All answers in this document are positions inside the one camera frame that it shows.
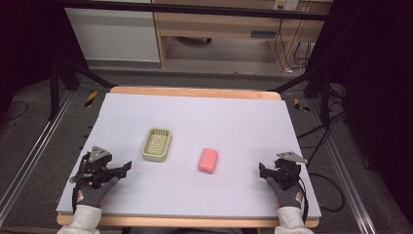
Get thin black floor cable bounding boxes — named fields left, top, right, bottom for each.
left=0, top=100, right=30, bottom=123

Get pink soap bar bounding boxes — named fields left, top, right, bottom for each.
left=198, top=147, right=219, bottom=175

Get black horizontal frame bar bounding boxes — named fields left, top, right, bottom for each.
left=57, top=0, right=329, bottom=21

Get white cabinet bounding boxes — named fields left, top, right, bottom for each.
left=64, top=7, right=161, bottom=63

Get wooden desk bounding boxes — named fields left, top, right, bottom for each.
left=151, top=0, right=333, bottom=71

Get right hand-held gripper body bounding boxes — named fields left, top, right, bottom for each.
left=273, top=150, right=309, bottom=191

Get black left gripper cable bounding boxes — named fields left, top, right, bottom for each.
left=69, top=153, right=91, bottom=214

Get wooden table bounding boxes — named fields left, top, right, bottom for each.
left=56, top=85, right=320, bottom=229

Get person's right hand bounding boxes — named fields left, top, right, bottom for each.
left=265, top=176, right=305, bottom=210

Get black metal stand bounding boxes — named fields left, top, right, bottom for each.
left=48, top=58, right=115, bottom=122
left=267, top=64, right=333, bottom=129

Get metal floor rail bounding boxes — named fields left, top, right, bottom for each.
left=0, top=92, right=75, bottom=226
left=308, top=97, right=372, bottom=234

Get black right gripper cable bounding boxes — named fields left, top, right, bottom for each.
left=293, top=169, right=310, bottom=224

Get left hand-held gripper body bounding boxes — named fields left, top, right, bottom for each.
left=75, top=145, right=115, bottom=190

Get white table mat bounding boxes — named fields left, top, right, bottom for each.
left=55, top=93, right=322, bottom=219

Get beige plastic soap dish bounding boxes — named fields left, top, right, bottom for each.
left=140, top=127, right=173, bottom=163

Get hanging desk cables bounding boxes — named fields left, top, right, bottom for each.
left=273, top=18, right=314, bottom=72

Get black floor cable loop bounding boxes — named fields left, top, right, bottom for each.
left=307, top=173, right=347, bottom=214

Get black yellow striped floor marker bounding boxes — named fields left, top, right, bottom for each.
left=84, top=90, right=98, bottom=109
left=293, top=97, right=310, bottom=113

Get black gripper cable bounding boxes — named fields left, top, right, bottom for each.
left=293, top=169, right=310, bottom=224
left=69, top=153, right=91, bottom=214

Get person's left hand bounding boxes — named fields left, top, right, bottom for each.
left=74, top=175, right=120, bottom=209

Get dark curtain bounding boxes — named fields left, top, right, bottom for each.
left=306, top=0, right=413, bottom=226
left=0, top=0, right=86, bottom=113

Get white wall outlet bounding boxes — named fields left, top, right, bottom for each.
left=273, top=0, right=299, bottom=11

